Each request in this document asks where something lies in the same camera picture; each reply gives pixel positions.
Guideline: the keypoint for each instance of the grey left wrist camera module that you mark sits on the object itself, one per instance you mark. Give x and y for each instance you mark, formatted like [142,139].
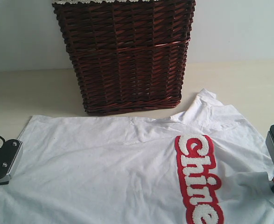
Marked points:
[10,155]

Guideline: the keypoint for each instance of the white t-shirt with red lettering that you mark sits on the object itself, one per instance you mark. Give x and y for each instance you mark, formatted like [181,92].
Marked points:
[207,165]

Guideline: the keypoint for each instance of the dark brown wicker basket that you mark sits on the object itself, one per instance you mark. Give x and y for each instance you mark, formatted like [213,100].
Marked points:
[127,56]

